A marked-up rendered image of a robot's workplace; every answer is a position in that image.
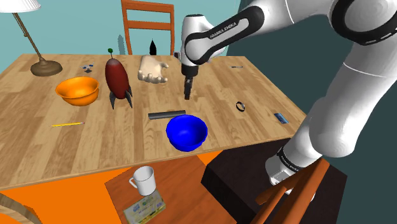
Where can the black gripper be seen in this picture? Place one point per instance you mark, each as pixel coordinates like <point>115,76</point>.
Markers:
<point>188,84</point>

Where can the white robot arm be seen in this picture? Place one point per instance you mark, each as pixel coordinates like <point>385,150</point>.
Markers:
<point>350,102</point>

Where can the dark grey cylinder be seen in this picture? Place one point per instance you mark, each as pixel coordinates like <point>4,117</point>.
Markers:
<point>166,115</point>

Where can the beige hand figure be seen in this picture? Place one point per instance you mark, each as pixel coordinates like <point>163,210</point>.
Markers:
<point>150,69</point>

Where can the blue bowl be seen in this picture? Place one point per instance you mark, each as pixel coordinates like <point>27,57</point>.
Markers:
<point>186,133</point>

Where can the black pointed cone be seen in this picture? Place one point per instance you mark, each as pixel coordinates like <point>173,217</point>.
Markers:
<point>152,48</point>

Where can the small grey pen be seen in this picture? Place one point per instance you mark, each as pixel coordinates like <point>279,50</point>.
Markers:
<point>236,66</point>

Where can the orange wooden chair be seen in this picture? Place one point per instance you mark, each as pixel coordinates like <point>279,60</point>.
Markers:
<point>149,25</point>

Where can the red toy rocket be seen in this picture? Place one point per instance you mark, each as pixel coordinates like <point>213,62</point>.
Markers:
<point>116,77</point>

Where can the light wooden table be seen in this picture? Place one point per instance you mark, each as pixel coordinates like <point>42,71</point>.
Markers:
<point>124,139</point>

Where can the small blue card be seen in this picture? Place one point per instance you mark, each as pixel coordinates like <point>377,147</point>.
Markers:
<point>281,118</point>

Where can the small blue toy drone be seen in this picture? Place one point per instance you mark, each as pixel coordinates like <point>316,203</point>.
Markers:
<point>87,67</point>

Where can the dark robot stand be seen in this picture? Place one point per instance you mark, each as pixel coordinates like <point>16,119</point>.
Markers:
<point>235,176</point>

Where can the white mug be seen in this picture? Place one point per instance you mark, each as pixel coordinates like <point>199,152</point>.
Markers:
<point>145,183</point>

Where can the brown wooden side table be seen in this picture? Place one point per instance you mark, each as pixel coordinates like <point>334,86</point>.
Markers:
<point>183,192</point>

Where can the orange bowl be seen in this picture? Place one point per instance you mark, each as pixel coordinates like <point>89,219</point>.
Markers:
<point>77,91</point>

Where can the yellow pencil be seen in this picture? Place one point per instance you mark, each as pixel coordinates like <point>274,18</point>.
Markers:
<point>68,124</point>

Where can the yellow green box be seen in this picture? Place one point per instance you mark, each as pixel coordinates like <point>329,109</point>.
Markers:
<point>144,209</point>

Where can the brass lamp with white shade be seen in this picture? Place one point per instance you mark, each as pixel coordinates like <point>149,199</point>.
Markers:
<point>46,67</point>

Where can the light wooden curved furniture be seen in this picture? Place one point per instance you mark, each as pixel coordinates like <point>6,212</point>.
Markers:
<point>18,211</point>

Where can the orange wooden chair frame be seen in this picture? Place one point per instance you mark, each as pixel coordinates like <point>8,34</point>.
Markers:
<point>297,192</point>

